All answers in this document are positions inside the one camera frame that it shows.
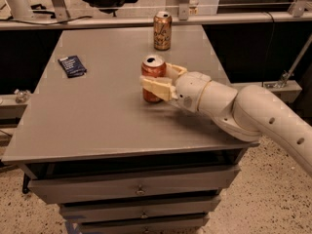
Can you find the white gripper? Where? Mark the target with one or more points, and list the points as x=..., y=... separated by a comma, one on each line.
x=190, y=90

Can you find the red coke can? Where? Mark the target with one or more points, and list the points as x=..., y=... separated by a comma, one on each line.
x=152, y=65

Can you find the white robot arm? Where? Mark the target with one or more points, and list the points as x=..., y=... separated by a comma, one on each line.
x=245, y=114

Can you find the orange soda can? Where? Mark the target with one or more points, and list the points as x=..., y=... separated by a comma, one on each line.
x=162, y=31

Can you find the dark blue snack packet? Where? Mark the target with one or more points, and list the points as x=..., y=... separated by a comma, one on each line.
x=72, y=66

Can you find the grey drawer cabinet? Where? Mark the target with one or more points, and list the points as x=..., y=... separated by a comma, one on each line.
x=114, y=163

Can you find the small shiny crumpled object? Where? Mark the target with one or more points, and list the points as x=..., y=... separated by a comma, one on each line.
x=22, y=96

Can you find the grey metal rail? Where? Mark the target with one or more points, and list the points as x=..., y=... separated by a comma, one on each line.
x=87, y=22

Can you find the white pipe post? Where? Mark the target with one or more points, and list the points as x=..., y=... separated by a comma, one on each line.
x=20, y=9

